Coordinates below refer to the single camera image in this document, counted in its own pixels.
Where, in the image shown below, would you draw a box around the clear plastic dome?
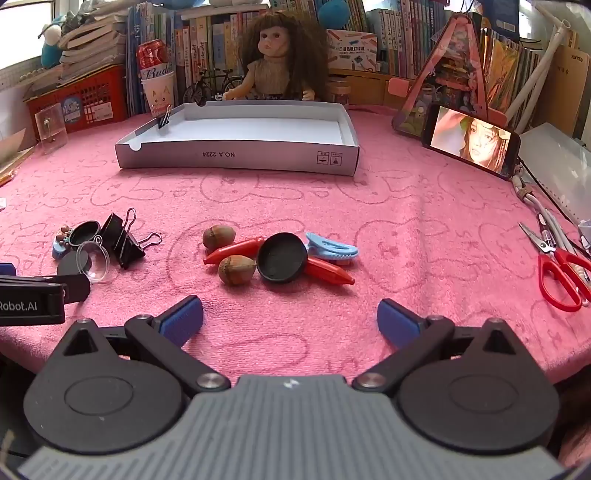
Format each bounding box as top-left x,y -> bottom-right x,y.
75,240 -> 112,283

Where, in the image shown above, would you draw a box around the white window frame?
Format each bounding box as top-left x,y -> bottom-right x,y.
0,0 -> 61,100

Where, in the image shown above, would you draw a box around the row of upright books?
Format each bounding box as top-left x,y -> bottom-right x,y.
127,0 -> 541,100

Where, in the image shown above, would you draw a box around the shallow black round lid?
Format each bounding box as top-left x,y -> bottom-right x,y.
257,232 -> 309,284

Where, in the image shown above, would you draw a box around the blue and white plush toy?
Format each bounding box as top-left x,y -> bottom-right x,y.
39,14 -> 70,70

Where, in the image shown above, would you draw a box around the white printed carton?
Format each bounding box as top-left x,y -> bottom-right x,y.
325,28 -> 378,72

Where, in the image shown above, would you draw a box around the clear acrylic block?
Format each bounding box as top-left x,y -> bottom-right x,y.
34,102 -> 69,155

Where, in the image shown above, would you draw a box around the large black binder clip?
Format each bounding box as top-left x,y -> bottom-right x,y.
113,231 -> 163,271
99,208 -> 138,252

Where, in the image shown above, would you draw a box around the pink printed towel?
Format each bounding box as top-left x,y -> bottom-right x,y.
0,104 -> 591,467

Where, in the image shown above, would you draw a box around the red plastic crate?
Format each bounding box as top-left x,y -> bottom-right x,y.
24,65 -> 129,134

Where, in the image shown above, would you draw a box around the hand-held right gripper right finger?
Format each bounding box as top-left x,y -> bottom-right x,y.
353,299 -> 522,394

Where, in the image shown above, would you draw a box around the white plastic folder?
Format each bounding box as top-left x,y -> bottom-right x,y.
517,122 -> 591,227

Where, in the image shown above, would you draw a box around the white cat-print paper cup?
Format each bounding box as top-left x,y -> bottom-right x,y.
141,71 -> 176,115

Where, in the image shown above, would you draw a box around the pink triangular toy house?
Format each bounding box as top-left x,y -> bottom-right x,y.
387,11 -> 509,137

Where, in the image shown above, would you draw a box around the white cardboard tray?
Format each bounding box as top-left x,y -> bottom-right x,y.
115,102 -> 360,177

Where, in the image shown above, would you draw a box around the black jar cap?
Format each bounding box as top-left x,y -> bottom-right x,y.
68,220 -> 102,250

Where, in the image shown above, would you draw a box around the blue carton box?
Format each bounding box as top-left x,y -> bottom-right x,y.
480,0 -> 522,33

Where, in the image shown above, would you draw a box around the miniature black bicycle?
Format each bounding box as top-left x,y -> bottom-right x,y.
183,67 -> 245,104

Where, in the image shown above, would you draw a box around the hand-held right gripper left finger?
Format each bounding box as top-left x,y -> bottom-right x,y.
60,296 -> 230,393

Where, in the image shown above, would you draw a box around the red beer can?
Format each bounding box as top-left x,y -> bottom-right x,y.
136,39 -> 174,83

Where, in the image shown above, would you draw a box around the black smartphone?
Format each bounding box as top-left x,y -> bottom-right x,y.
421,102 -> 522,181

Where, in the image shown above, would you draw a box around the black disc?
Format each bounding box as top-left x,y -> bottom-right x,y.
55,252 -> 90,278

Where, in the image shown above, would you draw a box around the wooden desk organizer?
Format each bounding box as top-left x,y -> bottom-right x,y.
325,69 -> 444,107

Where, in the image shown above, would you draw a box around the pile of flat books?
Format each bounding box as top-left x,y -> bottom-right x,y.
58,14 -> 127,81

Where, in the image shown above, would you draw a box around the large blue plush toy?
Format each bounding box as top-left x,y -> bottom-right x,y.
316,0 -> 352,28

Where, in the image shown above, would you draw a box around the brown-haired doll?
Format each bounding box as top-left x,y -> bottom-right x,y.
222,11 -> 329,102

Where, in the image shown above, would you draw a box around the red-handled scissors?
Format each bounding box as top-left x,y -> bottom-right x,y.
518,222 -> 591,312

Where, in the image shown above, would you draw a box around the small pinkish jar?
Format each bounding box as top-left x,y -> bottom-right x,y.
329,76 -> 352,106

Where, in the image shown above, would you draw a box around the white shelf board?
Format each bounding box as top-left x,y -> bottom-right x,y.
180,7 -> 273,21

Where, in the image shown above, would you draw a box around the brown acorn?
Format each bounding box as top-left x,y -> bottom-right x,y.
202,224 -> 237,251
218,255 -> 257,286

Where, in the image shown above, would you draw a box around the plain blue hair clip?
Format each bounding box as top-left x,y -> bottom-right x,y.
305,232 -> 360,264

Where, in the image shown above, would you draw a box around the paper notebook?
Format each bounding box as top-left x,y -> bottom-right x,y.
0,128 -> 35,176

